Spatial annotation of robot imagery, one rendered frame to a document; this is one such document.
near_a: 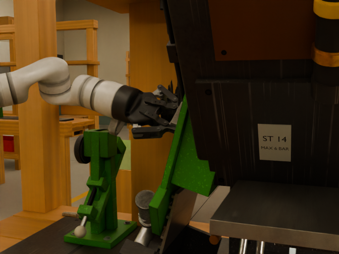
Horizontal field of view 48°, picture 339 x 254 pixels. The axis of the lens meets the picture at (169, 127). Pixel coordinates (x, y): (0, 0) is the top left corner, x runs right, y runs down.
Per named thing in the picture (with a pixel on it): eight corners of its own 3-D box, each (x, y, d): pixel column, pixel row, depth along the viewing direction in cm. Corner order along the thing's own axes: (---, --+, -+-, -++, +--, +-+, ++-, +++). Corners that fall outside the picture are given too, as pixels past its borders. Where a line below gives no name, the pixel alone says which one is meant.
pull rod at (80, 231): (82, 240, 87) (81, 215, 86) (71, 239, 88) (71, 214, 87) (95, 232, 92) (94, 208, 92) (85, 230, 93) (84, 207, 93)
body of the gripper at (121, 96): (104, 105, 76) (146, 118, 73) (124, 75, 80) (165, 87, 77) (111, 126, 82) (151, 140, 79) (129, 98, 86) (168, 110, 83)
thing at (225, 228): (361, 266, 39) (363, 237, 39) (208, 244, 45) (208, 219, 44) (334, 178, 76) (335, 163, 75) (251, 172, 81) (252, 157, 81)
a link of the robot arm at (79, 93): (92, 123, 83) (89, 89, 77) (35, 104, 87) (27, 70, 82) (109, 107, 88) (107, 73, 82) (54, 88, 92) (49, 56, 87)
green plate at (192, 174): (198, 226, 64) (233, 105, 59) (153, 208, 66) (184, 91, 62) (214, 206, 74) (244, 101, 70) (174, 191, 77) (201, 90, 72)
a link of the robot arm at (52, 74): (70, 64, 81) (1, 76, 76) (75, 99, 87) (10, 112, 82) (63, 50, 86) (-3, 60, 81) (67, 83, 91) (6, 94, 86)
